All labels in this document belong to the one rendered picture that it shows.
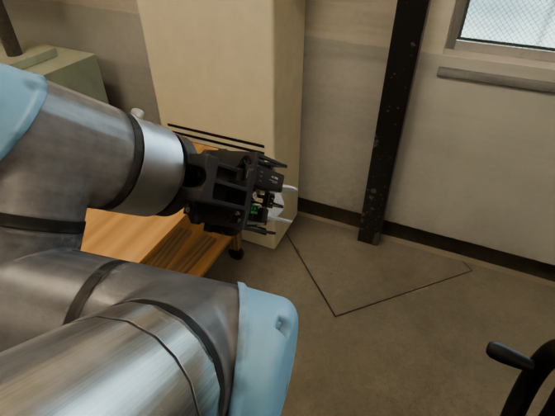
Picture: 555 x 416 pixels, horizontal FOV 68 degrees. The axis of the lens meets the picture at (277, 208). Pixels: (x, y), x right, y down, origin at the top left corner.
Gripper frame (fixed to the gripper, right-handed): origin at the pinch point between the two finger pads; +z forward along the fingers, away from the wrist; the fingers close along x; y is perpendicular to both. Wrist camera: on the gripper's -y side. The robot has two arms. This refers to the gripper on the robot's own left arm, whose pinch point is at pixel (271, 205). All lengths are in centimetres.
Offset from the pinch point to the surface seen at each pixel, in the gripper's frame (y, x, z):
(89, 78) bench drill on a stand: -152, 50, 57
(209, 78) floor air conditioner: -78, 46, 60
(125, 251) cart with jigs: -67, -16, 30
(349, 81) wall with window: -42, 58, 96
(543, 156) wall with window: 23, 39, 126
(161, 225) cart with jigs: -66, -8, 40
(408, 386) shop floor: -5, -47, 104
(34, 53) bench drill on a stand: -161, 53, 36
